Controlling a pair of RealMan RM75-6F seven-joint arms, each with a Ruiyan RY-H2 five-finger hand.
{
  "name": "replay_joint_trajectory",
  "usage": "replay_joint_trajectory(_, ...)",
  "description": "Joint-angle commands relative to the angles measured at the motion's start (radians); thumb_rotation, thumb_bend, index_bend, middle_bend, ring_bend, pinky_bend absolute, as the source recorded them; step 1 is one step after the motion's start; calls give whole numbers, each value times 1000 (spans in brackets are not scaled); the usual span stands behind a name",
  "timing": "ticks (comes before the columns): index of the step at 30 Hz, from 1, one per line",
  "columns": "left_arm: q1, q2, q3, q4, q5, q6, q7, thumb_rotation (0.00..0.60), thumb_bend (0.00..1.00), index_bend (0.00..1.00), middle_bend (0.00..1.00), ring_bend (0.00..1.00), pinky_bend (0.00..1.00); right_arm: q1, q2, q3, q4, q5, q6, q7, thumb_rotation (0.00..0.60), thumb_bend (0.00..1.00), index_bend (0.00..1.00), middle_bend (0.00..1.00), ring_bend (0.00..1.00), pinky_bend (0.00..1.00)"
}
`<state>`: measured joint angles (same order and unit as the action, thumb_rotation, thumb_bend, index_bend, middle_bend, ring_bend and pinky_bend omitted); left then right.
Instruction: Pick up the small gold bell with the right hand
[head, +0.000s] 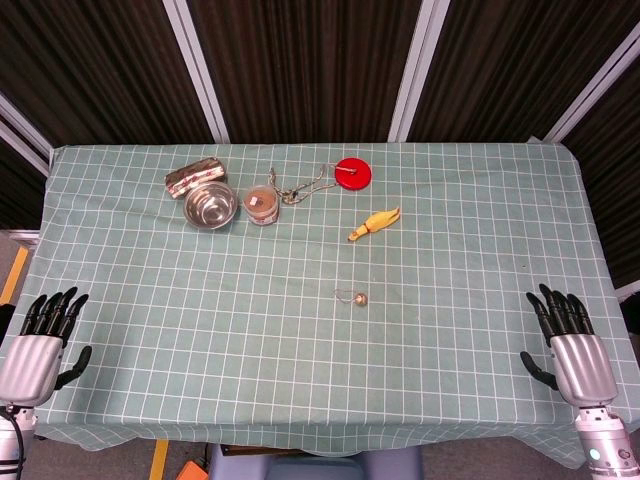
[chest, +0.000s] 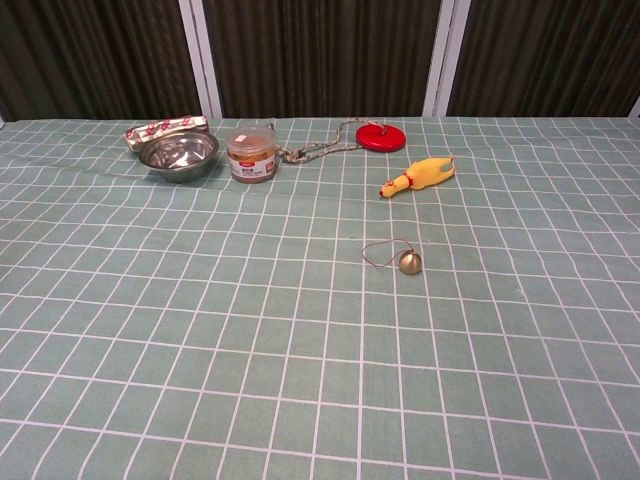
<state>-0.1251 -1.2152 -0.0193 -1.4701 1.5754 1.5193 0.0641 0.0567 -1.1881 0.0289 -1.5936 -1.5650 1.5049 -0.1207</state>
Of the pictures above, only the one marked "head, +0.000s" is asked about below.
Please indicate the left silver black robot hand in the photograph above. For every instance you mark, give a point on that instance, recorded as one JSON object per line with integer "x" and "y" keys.
{"x": 30, "y": 367}

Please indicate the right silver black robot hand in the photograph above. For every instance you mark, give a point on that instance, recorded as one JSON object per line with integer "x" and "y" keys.
{"x": 582, "y": 367}

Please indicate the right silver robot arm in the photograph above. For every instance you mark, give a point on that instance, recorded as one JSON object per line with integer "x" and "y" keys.
{"x": 607, "y": 442}

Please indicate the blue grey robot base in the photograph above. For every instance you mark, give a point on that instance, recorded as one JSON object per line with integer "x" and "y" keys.
{"x": 320, "y": 467}

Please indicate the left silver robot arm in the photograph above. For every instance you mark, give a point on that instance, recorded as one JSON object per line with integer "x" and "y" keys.
{"x": 7, "y": 440}

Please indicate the dark brown partition panel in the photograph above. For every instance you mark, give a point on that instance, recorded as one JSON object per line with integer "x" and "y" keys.
{"x": 615, "y": 190}
{"x": 520, "y": 60}
{"x": 100, "y": 65}
{"x": 17, "y": 195}
{"x": 310, "y": 65}

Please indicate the orange object on floor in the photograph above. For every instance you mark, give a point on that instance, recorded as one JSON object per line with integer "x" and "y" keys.
{"x": 192, "y": 471}

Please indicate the stainless steel bowl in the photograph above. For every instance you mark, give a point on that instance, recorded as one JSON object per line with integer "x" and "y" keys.
{"x": 210, "y": 206}

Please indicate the yellow rubber chicken toy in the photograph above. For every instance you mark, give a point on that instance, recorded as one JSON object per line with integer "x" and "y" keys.
{"x": 377, "y": 222}

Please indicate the silver red snack packet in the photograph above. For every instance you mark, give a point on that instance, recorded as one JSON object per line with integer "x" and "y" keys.
{"x": 192, "y": 175}

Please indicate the green checked tablecloth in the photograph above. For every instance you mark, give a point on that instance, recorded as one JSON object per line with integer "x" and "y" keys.
{"x": 300, "y": 340}

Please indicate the clear plastic jar brown contents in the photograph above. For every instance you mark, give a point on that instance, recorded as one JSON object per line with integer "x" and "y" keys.
{"x": 260, "y": 205}

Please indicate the red disc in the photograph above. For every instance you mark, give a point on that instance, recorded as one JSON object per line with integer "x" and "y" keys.
{"x": 353, "y": 175}

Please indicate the white partition frame post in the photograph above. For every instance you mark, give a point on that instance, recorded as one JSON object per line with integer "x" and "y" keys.
{"x": 417, "y": 70}
{"x": 590, "y": 90}
{"x": 20, "y": 135}
{"x": 197, "y": 70}

